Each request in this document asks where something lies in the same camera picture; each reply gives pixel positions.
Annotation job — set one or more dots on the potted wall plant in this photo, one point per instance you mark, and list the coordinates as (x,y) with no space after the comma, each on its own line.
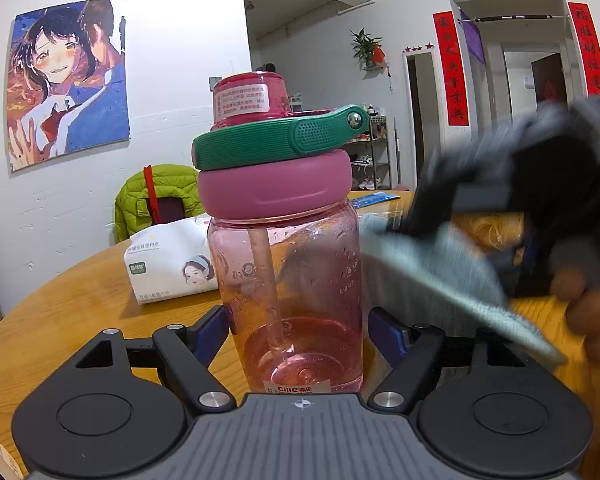
(365,47)

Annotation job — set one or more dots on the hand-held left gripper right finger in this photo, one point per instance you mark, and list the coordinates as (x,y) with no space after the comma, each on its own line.
(386,330)

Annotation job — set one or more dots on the person's right hand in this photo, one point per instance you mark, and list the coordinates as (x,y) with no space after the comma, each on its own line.
(595,310)

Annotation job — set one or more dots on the purple hanging cloth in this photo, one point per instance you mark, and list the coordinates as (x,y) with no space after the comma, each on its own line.
(472,40)

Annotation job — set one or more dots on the grey cleaning cloth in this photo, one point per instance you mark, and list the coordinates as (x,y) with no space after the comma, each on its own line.
(445,270)

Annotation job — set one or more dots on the doorway pull-up bar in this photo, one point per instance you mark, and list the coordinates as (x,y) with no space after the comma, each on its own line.
(510,19)

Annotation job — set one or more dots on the blue flat packet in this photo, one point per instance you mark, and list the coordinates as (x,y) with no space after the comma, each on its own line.
(375,200)

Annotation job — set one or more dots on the green quilted jacket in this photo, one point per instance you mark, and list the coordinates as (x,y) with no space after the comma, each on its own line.
(152,197)

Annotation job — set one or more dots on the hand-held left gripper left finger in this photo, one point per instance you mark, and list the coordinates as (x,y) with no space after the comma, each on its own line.
(214,327)

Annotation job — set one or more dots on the long red door couplet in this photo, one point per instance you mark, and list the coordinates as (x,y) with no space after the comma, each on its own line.
(587,50)
(450,67)

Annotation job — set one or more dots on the wall light switch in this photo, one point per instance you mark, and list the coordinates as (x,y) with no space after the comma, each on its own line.
(214,81)

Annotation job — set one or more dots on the metal shoe rack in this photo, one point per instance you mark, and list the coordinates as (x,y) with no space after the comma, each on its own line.
(375,155)

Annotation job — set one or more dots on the row of red stars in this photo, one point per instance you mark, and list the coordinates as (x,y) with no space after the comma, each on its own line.
(419,48)

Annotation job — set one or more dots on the white tissue pack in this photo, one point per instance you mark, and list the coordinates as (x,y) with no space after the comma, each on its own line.
(167,260)

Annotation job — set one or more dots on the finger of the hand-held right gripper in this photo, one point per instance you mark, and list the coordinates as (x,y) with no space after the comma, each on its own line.
(437,195)
(527,265)

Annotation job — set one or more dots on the anime wall poster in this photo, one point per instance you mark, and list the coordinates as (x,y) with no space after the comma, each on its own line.
(67,82)

